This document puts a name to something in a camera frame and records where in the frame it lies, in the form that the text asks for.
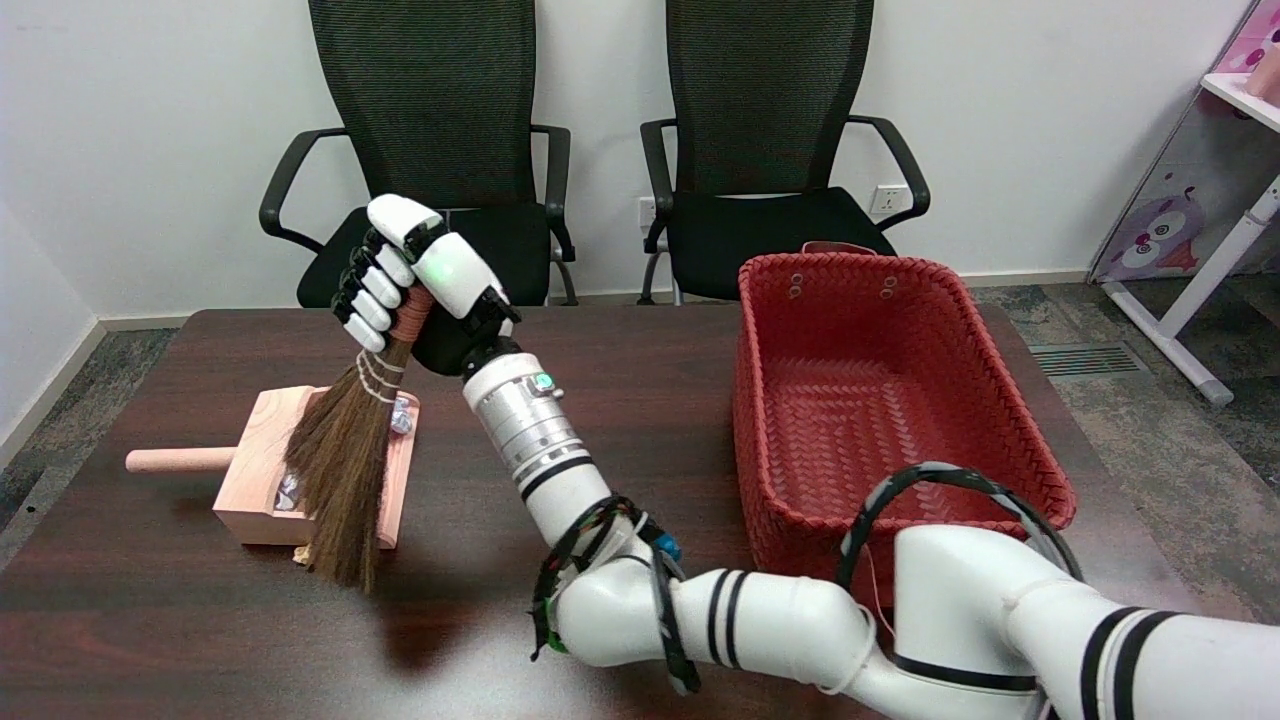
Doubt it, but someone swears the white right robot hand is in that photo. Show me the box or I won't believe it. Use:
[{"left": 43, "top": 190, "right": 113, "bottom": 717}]
[{"left": 332, "top": 193, "right": 523, "bottom": 379}]

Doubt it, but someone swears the brown straw hand broom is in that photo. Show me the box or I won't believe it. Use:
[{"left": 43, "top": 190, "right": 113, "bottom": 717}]
[{"left": 283, "top": 285, "right": 437, "bottom": 597}]

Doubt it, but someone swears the wooden dustpan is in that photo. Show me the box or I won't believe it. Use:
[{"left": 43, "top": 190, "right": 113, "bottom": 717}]
[{"left": 125, "top": 385, "right": 421, "bottom": 551}]

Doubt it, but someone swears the black mesh office chair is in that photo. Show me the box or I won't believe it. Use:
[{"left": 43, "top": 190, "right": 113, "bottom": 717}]
[
  {"left": 638, "top": 0, "right": 931, "bottom": 306},
  {"left": 258, "top": 0, "right": 579, "bottom": 309}
]

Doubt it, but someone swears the red woven basket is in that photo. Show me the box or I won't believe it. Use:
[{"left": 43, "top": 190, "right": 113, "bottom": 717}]
[{"left": 730, "top": 240, "right": 1079, "bottom": 611}]

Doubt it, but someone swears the grey floor vent grille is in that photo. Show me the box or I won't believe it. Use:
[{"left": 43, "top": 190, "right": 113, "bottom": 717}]
[{"left": 1028, "top": 343, "right": 1151, "bottom": 378}]

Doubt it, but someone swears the owl print side panel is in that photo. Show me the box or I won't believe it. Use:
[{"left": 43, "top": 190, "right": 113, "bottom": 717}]
[{"left": 1088, "top": 95, "right": 1280, "bottom": 286}]

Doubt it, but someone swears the pink white shelf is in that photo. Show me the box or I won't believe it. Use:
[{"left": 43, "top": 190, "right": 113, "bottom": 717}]
[{"left": 1200, "top": 0, "right": 1280, "bottom": 131}]

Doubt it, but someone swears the pink cylinder cup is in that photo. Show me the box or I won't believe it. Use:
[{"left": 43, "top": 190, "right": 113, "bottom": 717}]
[{"left": 1247, "top": 45, "right": 1280, "bottom": 101}]

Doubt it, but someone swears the black sleeved cable loop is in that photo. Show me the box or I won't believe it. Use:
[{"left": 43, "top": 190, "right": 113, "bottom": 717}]
[{"left": 835, "top": 461, "right": 1088, "bottom": 593}]

